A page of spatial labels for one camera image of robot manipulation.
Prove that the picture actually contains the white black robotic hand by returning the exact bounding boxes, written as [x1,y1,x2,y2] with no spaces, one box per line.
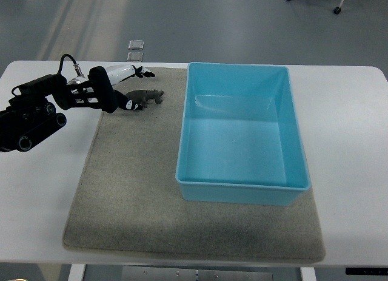
[67,65,155,110]

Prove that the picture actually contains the brown hippo toy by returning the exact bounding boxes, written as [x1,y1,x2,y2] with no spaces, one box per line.
[126,90,164,108]

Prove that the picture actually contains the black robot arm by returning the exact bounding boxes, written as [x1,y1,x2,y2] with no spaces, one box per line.
[1,54,118,152]

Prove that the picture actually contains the blue plastic box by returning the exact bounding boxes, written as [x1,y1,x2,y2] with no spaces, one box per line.
[175,63,311,206]

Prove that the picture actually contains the lower floor outlet plate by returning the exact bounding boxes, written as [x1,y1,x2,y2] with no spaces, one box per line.
[127,52,144,62]

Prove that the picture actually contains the floor outlet plate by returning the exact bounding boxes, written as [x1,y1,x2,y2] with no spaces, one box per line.
[128,39,144,50]
[127,52,144,62]

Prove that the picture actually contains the upper floor outlet plate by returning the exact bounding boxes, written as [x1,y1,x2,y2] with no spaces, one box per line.
[128,39,144,50]

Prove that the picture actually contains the grey felt mat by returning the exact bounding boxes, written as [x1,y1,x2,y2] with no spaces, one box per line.
[62,68,326,263]

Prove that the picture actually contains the right caster wheel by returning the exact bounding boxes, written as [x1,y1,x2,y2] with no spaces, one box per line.
[333,7,341,15]

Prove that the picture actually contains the black table control panel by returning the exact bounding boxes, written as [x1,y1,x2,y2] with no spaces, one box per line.
[345,267,388,276]

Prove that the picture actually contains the metal table frame bracket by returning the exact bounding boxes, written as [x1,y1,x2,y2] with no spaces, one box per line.
[121,266,273,281]

